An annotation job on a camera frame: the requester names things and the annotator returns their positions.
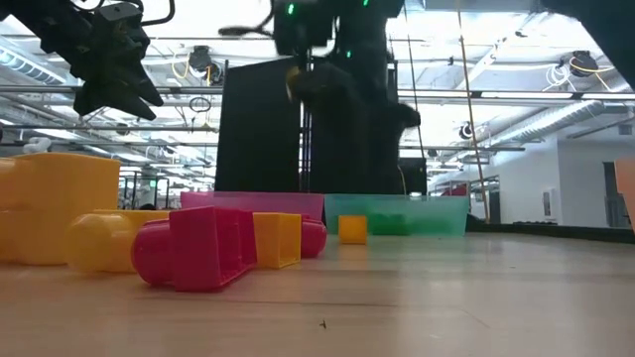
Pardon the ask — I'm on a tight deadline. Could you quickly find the white ceiling duct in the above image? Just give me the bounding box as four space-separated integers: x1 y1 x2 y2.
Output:
498 98 635 145

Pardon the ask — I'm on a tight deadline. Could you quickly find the yellow sloped toy block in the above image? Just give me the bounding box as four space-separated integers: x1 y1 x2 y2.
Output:
252 211 303 271

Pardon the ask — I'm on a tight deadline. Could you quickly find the black partition panel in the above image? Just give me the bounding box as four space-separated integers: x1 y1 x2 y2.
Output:
308 56 403 195
214 56 305 193

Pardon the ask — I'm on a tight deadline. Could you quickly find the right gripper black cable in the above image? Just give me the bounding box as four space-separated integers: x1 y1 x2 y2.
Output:
217 9 279 39

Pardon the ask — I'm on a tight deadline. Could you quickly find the red toy block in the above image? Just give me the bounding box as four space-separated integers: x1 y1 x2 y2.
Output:
131 205 259 293
300 217 328 260

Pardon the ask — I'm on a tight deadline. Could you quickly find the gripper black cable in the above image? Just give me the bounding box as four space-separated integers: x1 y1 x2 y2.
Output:
217 9 279 39
141 0 176 27

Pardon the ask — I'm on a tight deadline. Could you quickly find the orange plastic bin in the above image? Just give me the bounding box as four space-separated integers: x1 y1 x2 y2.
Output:
613 158 635 234

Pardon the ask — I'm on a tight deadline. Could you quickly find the pink plastic bin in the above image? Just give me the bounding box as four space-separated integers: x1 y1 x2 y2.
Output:
180 190 325 222

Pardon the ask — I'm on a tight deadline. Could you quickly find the thin black hanging cable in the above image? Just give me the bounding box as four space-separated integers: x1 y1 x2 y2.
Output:
404 29 428 160

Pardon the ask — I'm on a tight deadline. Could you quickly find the white curved pipe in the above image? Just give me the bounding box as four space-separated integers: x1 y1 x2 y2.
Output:
22 137 54 160

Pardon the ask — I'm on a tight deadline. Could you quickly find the background metal rack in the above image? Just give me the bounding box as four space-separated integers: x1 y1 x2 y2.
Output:
118 171 170 209

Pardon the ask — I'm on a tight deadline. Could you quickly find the dark door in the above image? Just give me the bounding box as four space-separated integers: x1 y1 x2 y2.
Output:
602 162 621 228

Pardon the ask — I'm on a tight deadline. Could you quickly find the teal plastic bin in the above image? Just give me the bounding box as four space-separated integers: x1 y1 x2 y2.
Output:
323 193 470 238

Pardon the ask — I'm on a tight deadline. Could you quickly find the black metal table frame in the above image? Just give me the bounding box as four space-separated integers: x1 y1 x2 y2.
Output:
465 215 635 244

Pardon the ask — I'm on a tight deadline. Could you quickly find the yellow hanging cable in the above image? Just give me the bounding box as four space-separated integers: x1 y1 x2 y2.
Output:
454 0 491 224

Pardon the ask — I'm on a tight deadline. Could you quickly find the black perforated computer case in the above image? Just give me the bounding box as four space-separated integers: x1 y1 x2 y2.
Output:
398 157 428 195

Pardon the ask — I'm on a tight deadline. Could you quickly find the white wall box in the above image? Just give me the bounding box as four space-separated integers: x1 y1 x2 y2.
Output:
541 186 560 223

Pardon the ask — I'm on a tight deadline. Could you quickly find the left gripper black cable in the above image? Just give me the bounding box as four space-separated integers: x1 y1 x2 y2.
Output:
141 0 176 27

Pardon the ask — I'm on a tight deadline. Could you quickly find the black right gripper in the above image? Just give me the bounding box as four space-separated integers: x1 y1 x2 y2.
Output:
287 61 422 179

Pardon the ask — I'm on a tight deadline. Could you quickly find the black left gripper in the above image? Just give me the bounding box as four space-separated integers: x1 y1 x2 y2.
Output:
68 4 164 122

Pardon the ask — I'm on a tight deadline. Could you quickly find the small yellow one-stud block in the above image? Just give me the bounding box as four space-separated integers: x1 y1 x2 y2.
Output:
63 208 173 275
337 214 369 246

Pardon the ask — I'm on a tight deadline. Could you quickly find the green two-stud block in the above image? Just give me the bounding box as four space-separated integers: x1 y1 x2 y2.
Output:
369 212 412 237

